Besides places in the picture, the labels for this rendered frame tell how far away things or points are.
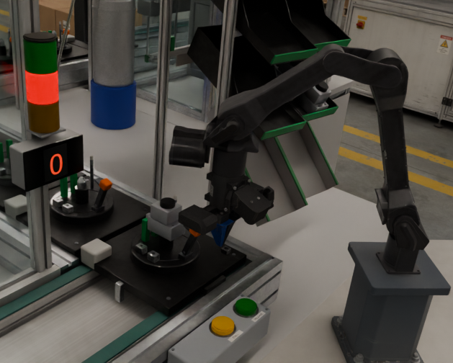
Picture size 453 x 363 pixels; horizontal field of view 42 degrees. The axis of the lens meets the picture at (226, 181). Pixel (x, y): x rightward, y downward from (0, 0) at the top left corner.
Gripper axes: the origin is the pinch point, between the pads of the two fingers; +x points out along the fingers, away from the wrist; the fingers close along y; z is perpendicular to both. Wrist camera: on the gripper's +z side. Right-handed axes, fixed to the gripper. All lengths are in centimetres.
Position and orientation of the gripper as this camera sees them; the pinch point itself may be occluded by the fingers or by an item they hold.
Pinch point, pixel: (221, 229)
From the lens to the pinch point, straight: 107.8
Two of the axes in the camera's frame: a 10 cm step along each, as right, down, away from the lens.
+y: 6.2, -3.0, 7.2
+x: -1.0, 8.8, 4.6
